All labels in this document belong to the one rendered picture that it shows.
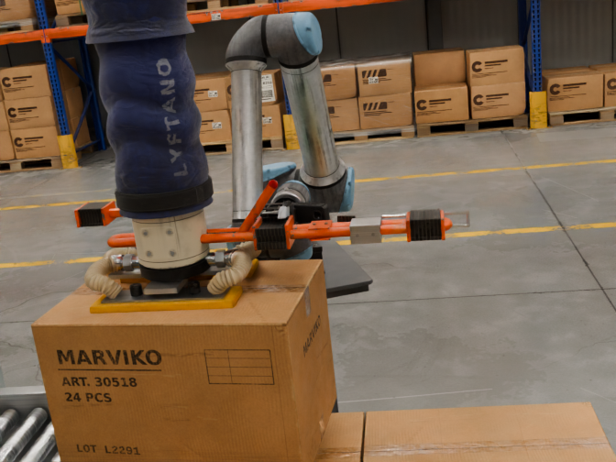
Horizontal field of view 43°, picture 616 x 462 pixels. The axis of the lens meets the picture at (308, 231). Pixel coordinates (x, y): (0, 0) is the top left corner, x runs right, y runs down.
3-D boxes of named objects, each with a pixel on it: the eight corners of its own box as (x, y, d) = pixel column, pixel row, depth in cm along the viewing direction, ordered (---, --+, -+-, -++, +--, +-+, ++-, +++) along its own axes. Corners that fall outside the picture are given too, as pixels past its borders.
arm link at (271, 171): (261, 210, 277) (258, 160, 273) (309, 209, 273) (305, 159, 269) (249, 220, 262) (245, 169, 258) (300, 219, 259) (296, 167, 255)
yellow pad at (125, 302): (90, 314, 181) (85, 294, 179) (106, 298, 190) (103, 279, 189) (233, 310, 175) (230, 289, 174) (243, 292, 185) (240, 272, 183)
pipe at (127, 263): (90, 296, 182) (86, 273, 180) (128, 260, 205) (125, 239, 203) (233, 291, 176) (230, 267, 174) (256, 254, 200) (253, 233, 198)
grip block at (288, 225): (253, 252, 181) (250, 227, 179) (262, 238, 190) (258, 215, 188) (290, 250, 179) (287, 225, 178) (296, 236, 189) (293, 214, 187)
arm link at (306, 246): (277, 256, 225) (273, 214, 221) (316, 255, 222) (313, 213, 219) (269, 266, 216) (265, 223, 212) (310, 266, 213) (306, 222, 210)
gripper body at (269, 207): (261, 238, 193) (269, 225, 205) (296, 236, 192) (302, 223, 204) (258, 208, 191) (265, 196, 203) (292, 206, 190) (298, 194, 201)
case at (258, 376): (63, 477, 189) (29, 324, 178) (132, 394, 227) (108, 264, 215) (305, 488, 176) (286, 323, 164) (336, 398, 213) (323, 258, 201)
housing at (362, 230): (350, 245, 178) (348, 226, 177) (353, 236, 185) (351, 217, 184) (381, 244, 177) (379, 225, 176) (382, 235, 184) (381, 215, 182)
